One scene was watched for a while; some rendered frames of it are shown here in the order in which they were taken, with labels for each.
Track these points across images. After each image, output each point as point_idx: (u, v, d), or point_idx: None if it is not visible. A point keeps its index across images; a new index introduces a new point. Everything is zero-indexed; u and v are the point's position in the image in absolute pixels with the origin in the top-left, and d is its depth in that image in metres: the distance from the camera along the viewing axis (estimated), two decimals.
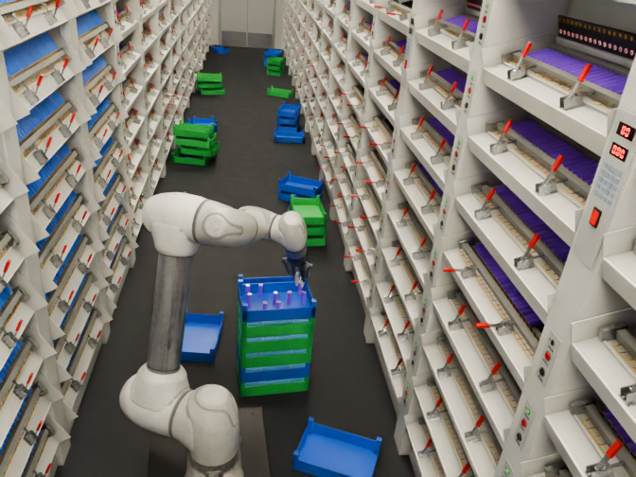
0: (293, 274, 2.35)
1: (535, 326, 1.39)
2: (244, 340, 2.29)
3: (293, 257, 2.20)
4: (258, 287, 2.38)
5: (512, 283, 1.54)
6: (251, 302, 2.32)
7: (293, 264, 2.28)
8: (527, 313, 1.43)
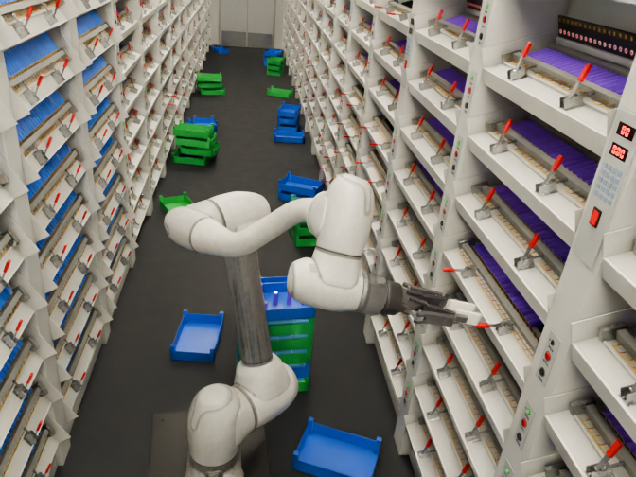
0: (448, 309, 1.24)
1: (535, 326, 1.39)
2: None
3: (380, 277, 1.22)
4: None
5: (512, 283, 1.54)
6: None
7: (413, 296, 1.23)
8: (527, 313, 1.43)
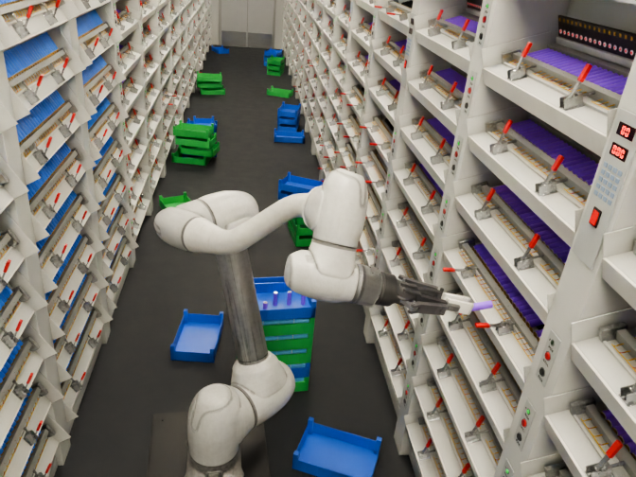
0: (440, 299, 1.28)
1: (535, 326, 1.39)
2: None
3: (375, 269, 1.25)
4: (473, 309, 1.31)
5: (512, 283, 1.54)
6: None
7: (407, 288, 1.27)
8: (527, 313, 1.43)
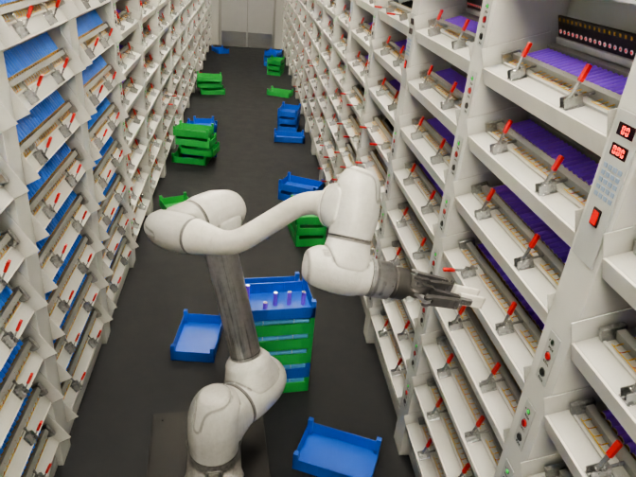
0: None
1: (541, 324, 1.39)
2: None
3: None
4: None
5: None
6: None
7: None
8: (533, 311, 1.43)
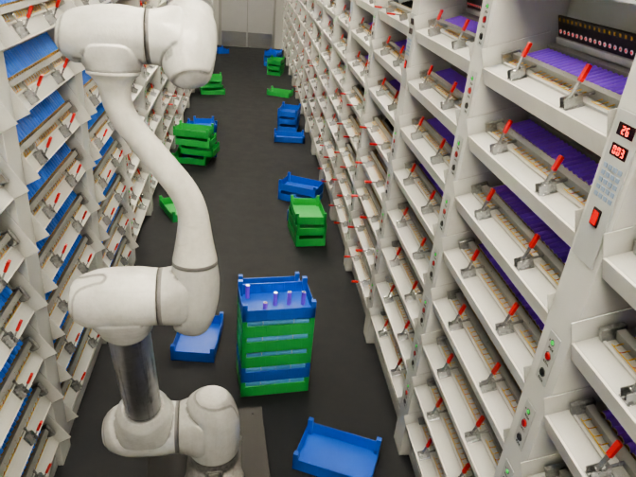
0: None
1: (541, 324, 1.39)
2: (244, 340, 2.29)
3: None
4: None
5: None
6: None
7: None
8: (533, 311, 1.42)
